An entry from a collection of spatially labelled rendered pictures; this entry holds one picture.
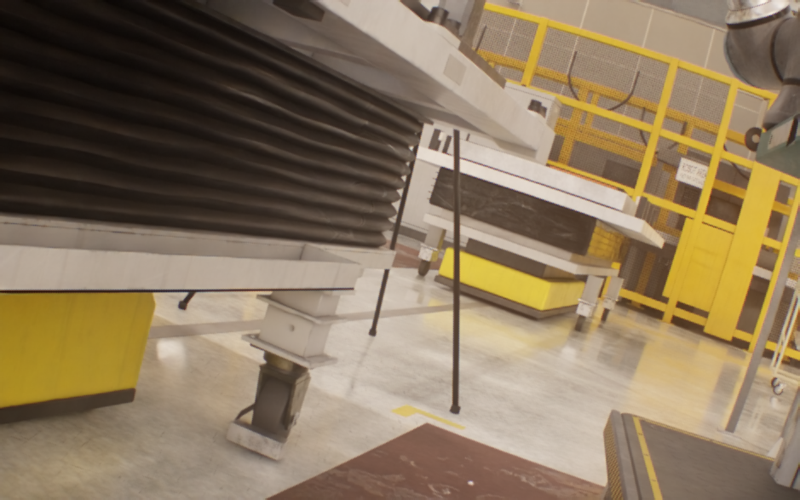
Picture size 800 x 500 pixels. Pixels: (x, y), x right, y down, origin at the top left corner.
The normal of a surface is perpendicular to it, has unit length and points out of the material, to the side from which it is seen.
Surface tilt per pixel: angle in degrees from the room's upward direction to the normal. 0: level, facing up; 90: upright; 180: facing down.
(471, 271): 90
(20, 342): 90
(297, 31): 90
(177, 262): 90
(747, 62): 134
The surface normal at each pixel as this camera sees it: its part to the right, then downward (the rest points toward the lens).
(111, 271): 0.90, 0.32
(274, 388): 0.12, -0.69
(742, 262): -0.31, -0.02
